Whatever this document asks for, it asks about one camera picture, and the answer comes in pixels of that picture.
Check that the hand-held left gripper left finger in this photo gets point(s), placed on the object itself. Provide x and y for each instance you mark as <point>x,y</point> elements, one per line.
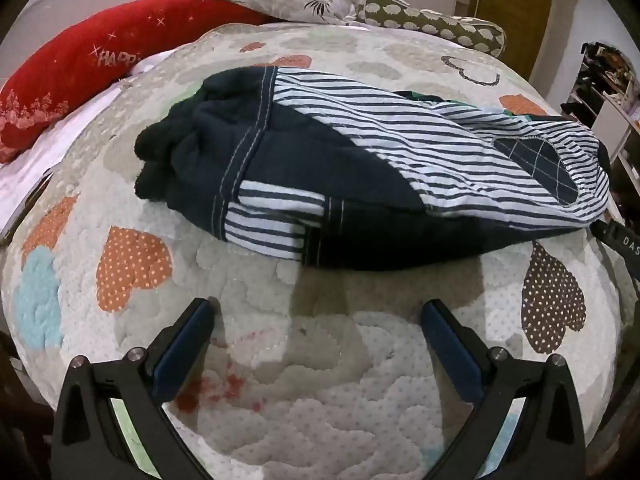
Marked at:
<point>182,355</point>

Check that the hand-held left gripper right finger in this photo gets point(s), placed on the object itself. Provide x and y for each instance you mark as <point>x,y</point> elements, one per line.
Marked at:
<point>450,350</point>

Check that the navy striped pants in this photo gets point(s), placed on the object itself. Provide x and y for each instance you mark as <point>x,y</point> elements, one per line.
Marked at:
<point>350,170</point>

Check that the white shelf unit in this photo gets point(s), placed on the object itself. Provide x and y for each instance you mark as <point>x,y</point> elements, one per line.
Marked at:
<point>610,110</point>

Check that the white heart-patterned quilt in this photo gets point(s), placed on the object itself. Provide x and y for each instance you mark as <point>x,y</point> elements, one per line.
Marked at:
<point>320,410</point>

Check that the white bed sheet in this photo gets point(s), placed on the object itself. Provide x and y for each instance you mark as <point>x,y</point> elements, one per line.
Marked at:
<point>35,170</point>

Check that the green dotted pillow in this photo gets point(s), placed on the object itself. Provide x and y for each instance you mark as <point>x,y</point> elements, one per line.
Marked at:
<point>435,22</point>

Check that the long red pillow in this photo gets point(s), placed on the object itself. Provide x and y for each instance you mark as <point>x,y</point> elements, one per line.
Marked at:
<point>75,60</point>

